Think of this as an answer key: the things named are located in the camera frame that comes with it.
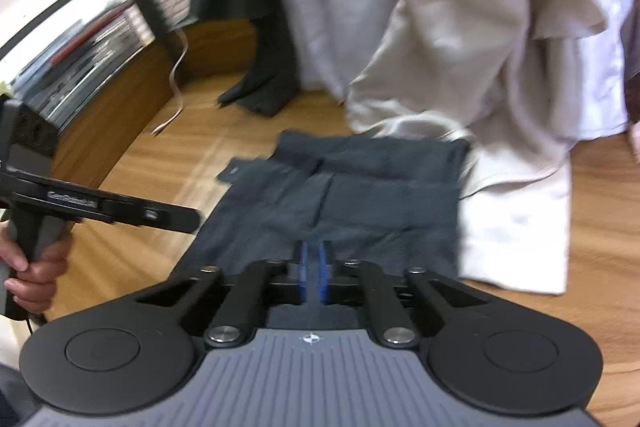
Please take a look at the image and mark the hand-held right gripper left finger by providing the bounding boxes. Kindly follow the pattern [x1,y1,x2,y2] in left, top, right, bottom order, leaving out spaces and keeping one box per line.
[137,241,313,350]

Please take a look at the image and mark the person's dark trousers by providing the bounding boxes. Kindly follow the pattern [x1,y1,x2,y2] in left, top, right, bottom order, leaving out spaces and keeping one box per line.
[0,357,37,427]

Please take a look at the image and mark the dark grey pants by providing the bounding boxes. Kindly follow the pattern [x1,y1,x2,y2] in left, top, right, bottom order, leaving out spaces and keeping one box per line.
[175,129,472,324]

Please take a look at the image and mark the person's left hand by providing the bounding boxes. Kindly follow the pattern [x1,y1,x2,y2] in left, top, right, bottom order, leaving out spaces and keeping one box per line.
[0,237,71,315]

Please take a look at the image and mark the stack of books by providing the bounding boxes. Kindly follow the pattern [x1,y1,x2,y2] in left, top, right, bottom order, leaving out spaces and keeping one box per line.
[9,1,153,124]

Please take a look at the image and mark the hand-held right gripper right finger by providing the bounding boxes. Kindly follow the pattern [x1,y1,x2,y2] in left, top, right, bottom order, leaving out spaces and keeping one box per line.
[317,241,488,350]

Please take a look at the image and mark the cream shirt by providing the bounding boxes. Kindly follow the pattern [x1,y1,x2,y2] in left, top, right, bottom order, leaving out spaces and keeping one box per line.
[344,0,640,296]

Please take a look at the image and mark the white charging cable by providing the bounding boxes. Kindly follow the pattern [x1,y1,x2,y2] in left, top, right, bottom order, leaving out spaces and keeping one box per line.
[76,0,190,136]

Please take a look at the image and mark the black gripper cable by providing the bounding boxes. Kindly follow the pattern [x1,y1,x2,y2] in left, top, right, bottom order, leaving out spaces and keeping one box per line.
[21,312,49,339]

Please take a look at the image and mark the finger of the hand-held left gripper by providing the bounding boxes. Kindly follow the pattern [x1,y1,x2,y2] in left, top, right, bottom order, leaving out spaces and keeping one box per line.
[145,203,201,236]

